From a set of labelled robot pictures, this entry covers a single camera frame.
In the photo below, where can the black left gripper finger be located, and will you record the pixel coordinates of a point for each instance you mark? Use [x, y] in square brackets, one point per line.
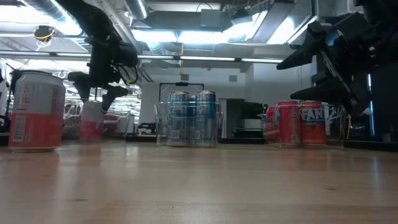
[81, 85]
[113, 95]

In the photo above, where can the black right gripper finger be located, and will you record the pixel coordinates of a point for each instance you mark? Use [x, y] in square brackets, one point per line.
[323, 91]
[303, 53]

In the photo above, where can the white pink soda can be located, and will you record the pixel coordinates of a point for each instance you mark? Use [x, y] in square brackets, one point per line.
[91, 124]

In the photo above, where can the red cola can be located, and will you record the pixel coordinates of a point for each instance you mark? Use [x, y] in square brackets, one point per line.
[288, 124]
[313, 127]
[271, 124]

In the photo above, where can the clear plastic bin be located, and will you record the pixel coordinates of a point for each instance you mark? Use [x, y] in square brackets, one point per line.
[70, 121]
[161, 137]
[334, 133]

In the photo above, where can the white orange soda can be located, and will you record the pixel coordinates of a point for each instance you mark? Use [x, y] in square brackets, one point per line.
[37, 124]

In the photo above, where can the blue silver Red Bull can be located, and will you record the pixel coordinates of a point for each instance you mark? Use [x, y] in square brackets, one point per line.
[191, 124]
[178, 96]
[206, 96]

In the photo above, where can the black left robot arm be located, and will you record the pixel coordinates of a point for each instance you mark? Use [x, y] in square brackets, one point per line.
[93, 21]

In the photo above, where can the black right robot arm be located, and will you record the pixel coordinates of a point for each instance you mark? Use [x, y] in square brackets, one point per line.
[382, 25]

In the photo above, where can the round ceiling sensor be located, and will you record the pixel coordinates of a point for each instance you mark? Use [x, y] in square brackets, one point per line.
[43, 32]

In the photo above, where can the black softbox light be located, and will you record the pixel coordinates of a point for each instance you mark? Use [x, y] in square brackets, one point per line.
[14, 81]

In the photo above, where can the black background cabinet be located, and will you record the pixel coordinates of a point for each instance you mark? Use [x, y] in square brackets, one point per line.
[245, 118]

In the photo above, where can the bright ceiling light panel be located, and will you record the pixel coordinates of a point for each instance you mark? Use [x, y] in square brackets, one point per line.
[192, 36]

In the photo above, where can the long fluorescent strip light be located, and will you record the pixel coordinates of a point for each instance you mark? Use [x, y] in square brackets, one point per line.
[202, 58]

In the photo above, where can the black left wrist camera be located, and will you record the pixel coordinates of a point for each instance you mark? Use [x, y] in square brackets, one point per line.
[127, 54]

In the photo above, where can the black gantry frame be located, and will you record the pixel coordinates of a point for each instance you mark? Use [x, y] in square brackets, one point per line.
[182, 84]

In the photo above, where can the silver round ventilation duct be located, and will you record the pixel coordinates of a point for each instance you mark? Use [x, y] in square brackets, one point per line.
[136, 7]

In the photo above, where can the spiral silver ceiling duct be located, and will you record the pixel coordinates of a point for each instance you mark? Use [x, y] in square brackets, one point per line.
[46, 9]

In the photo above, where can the grey ceiling duct box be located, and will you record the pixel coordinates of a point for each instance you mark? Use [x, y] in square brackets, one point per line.
[211, 18]

